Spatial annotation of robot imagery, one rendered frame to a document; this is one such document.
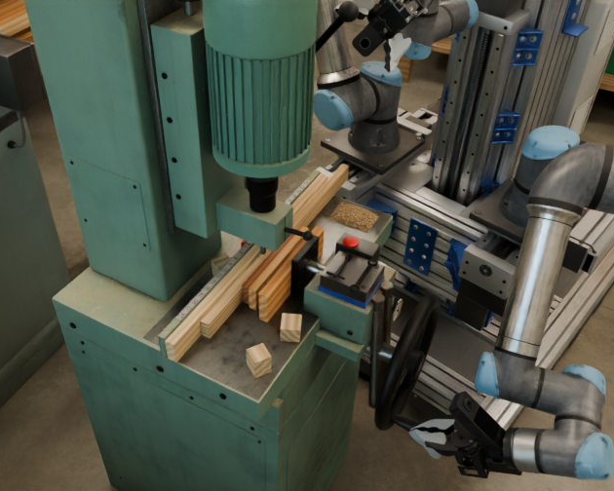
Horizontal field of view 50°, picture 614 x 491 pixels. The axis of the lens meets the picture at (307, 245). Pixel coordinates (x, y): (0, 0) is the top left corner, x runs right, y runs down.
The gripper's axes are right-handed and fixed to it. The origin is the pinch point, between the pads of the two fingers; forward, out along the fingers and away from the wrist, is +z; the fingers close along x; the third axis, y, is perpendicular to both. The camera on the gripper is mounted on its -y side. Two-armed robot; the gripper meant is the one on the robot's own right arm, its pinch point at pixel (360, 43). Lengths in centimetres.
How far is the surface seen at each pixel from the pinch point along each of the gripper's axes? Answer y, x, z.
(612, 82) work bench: -62, 100, -252
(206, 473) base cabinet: -81, 49, 45
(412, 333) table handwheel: -14, 45, 27
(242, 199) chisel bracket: -28.5, 6.3, 22.2
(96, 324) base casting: -65, 5, 44
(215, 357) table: -36, 24, 46
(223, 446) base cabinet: -64, 43, 45
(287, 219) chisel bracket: -24.1, 15.1, 21.1
